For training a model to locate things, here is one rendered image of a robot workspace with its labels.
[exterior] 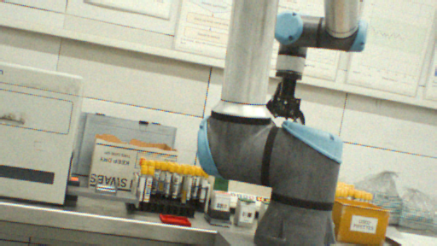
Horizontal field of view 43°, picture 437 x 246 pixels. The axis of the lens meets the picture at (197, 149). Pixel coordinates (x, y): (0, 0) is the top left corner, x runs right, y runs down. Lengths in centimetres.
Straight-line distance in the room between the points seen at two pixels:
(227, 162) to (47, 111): 46
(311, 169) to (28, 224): 65
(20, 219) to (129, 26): 90
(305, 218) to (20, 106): 67
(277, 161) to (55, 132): 53
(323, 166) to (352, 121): 115
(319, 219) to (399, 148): 125
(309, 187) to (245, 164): 12
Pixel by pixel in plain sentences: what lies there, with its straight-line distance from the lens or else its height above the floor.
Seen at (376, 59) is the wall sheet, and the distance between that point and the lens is 216.
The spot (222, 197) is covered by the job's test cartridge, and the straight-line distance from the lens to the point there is 138.
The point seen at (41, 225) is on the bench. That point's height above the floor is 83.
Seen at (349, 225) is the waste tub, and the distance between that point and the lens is 148.
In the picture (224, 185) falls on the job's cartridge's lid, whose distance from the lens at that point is 142.
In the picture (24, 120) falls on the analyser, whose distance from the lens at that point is 128.
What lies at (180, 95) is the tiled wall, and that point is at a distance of 193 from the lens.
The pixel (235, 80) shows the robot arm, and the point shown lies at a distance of 101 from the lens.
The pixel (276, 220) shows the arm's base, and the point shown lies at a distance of 100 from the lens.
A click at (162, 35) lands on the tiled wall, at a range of 193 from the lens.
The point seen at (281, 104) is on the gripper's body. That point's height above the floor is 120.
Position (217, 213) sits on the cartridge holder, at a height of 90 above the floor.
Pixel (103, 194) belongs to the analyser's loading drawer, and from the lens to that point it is 130.
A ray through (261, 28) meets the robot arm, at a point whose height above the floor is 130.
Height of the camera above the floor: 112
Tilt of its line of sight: 3 degrees down
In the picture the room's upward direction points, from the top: 10 degrees clockwise
